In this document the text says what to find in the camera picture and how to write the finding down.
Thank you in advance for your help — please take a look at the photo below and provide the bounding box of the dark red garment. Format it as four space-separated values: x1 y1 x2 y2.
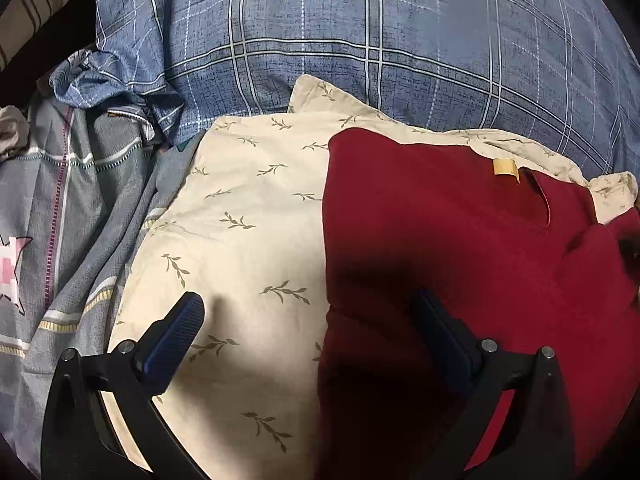
316 128 639 479

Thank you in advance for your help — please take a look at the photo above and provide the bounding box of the grey star-print bedsheet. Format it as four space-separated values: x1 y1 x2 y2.
1 99 198 474

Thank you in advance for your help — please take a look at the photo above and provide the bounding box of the cream leaf-print pillow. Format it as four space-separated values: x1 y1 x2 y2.
111 75 638 479

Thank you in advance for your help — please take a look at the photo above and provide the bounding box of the grey crumpled cloth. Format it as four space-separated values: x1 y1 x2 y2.
0 105 29 162

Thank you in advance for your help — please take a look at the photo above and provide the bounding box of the blue plaid pillow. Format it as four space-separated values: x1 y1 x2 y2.
50 0 639 177

